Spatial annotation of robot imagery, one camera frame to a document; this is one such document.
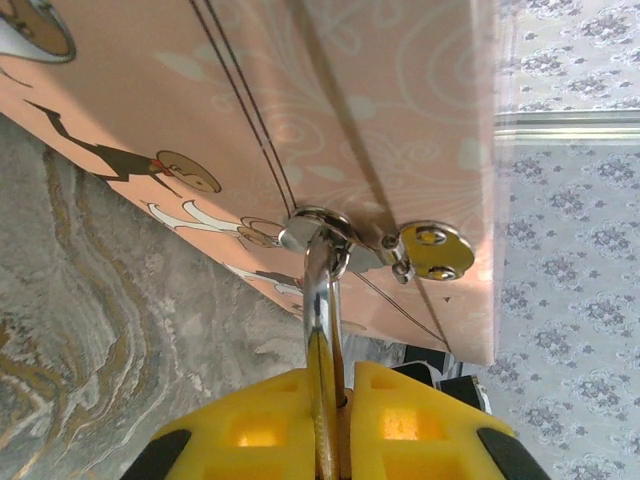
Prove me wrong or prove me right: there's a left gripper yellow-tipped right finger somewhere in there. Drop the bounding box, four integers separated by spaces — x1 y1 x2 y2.
348 361 532 480

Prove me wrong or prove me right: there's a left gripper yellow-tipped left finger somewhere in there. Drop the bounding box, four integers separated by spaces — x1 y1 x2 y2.
127 368 322 480

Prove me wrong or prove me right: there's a small brass padlock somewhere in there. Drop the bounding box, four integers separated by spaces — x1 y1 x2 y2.
302 234 352 480

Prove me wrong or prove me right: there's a black and white checkerboard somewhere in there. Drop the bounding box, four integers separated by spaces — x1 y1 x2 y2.
399 357 495 417

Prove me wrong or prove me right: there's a pink box with cartoon couple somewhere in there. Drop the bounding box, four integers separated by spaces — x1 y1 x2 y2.
0 0 501 366

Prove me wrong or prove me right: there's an aluminium frame post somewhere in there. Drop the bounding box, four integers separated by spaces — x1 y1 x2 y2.
492 110 640 147

